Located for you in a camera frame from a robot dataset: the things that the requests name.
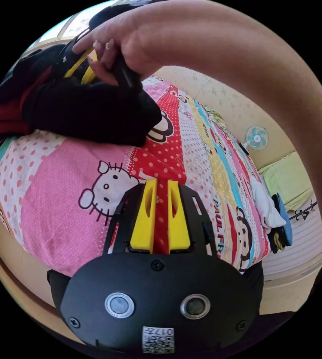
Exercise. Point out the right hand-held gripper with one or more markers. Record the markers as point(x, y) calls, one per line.
point(65, 56)

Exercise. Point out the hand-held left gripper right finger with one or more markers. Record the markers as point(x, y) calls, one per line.
point(178, 221)

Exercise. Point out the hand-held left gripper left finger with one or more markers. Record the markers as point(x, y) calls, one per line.
point(144, 218)

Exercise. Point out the black long pants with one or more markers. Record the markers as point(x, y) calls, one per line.
point(93, 112)

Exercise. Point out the person's right forearm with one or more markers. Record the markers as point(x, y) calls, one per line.
point(233, 42)

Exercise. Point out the person's right hand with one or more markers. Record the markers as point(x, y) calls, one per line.
point(127, 42)

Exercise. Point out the window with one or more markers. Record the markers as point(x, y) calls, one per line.
point(65, 28)

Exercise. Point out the white and blue clothes pile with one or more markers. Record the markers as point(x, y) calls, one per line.
point(267, 204)

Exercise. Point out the bed with cartoon printed sheet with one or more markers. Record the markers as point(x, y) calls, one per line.
point(65, 174)

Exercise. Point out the red and black clothes pile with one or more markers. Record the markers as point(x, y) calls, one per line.
point(1, 117)

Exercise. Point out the small teal fan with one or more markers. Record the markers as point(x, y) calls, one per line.
point(257, 137)

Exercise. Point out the light green cushion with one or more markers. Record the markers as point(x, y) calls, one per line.
point(287, 179)

